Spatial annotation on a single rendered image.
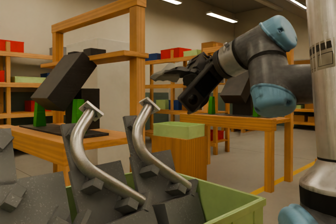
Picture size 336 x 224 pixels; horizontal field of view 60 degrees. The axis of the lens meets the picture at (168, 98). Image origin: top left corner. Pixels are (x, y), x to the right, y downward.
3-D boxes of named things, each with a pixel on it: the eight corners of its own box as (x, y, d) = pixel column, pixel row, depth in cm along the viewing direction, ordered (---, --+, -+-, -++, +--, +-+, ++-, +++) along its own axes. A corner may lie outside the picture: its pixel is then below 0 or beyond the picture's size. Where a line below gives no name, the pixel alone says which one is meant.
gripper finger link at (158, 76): (157, 67, 80) (188, 69, 77) (148, 80, 77) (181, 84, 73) (154, 58, 78) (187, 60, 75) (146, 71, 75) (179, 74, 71)
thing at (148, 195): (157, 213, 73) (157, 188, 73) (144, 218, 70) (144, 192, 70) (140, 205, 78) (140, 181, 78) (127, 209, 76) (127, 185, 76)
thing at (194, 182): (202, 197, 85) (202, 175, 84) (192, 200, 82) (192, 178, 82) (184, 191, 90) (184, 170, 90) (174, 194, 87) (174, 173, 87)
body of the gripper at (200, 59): (205, 79, 80) (241, 61, 71) (196, 101, 74) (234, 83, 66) (186, 60, 77) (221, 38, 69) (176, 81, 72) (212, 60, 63)
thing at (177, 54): (214, 155, 570) (215, 39, 566) (134, 141, 742) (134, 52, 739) (229, 151, 608) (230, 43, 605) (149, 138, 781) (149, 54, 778)
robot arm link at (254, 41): (281, 39, 52) (274, 4, 56) (232, 65, 59) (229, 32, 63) (303, 56, 56) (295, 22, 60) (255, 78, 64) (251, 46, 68)
